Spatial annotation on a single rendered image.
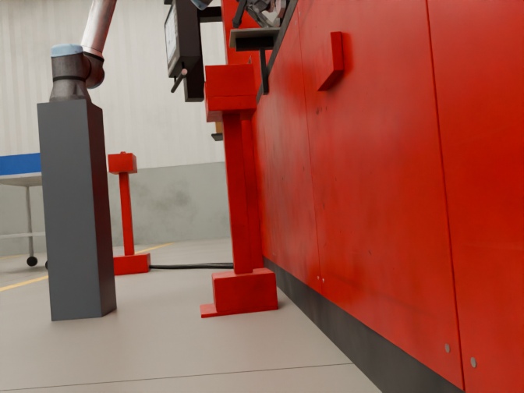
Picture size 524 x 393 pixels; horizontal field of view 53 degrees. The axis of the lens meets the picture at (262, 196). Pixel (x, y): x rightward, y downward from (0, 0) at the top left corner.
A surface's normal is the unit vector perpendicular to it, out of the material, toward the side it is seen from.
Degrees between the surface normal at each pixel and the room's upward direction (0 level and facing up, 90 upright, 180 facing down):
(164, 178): 90
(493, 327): 90
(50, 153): 90
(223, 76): 90
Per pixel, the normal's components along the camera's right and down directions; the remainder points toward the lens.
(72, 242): -0.03, -0.04
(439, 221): -0.99, 0.08
